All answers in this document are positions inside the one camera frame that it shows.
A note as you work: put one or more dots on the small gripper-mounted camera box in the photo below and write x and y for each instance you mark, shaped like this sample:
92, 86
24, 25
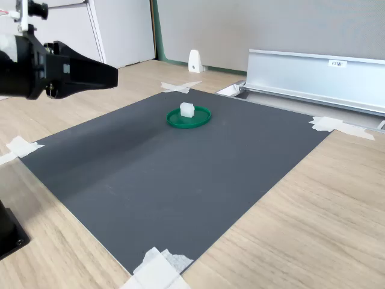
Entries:
24, 12

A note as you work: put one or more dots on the dark grey mat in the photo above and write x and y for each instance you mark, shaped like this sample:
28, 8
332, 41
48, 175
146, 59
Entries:
180, 180

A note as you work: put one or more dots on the round green lid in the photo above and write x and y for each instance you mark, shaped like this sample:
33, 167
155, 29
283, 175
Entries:
202, 118

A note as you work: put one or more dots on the small white plastic terminal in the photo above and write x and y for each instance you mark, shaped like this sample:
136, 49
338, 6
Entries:
187, 110

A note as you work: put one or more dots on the grey fabric partition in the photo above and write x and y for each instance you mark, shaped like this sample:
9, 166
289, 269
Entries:
255, 27

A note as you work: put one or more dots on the white partition foot bracket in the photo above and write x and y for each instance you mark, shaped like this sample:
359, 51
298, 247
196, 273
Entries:
194, 61

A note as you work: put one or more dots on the white masking tape piece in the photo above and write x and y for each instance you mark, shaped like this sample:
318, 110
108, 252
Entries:
331, 124
156, 271
21, 147
180, 86

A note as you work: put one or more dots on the white partition panel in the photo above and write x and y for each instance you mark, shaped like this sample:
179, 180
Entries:
126, 30

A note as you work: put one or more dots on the green partition edge strip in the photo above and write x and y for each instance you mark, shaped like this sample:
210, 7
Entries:
155, 30

